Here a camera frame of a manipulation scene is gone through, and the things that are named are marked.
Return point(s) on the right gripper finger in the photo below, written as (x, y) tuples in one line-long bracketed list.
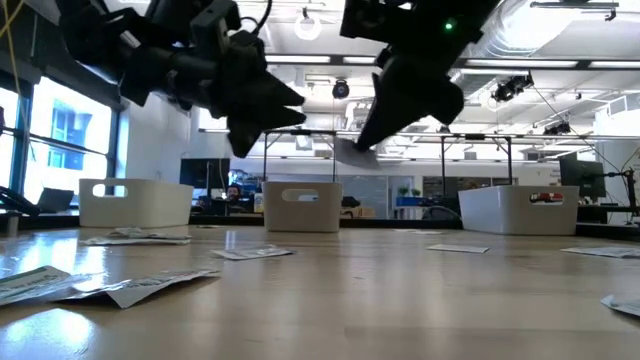
[(385, 117)]

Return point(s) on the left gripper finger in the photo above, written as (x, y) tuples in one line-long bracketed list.
[(277, 95), (270, 118)]

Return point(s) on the white barcode packet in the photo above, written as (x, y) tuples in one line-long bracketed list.
[(250, 253), (170, 236)]

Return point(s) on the white plastic bin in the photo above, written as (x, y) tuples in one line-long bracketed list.
[(300, 215), (150, 205), (500, 210)]

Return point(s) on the packets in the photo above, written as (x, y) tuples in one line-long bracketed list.
[(605, 252)]

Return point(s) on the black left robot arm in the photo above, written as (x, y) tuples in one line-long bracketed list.
[(150, 65)]

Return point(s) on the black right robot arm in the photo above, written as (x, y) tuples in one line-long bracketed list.
[(425, 25)]

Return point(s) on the ceiling strip light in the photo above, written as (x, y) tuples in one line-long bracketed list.
[(520, 63), (300, 59), (612, 64)]

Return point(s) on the small green plant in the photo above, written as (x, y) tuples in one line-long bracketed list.
[(416, 192), (403, 191)]

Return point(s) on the person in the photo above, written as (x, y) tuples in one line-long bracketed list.
[(233, 192), (470, 185)]

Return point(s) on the black computer monitor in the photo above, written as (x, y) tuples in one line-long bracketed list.
[(582, 177), (205, 172)]

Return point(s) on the blue storage bin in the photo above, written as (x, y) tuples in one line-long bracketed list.
[(415, 202)]

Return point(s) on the black bag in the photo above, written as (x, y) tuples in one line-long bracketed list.
[(350, 201)]

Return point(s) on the brown cardboard boxes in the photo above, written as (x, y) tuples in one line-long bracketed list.
[(365, 211)]

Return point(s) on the dark laptop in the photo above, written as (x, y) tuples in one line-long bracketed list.
[(55, 200)]

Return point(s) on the black metal stand frame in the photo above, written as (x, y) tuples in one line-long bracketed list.
[(443, 165), (265, 160)]

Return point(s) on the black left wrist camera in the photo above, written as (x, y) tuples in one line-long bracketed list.
[(215, 30)]

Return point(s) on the round black ceiling camera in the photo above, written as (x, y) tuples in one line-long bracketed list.
[(341, 89)]

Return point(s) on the black ceiling camera rig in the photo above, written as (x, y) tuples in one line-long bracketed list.
[(557, 129), (510, 89)]

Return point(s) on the window with dark frame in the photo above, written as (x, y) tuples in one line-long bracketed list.
[(75, 150)]

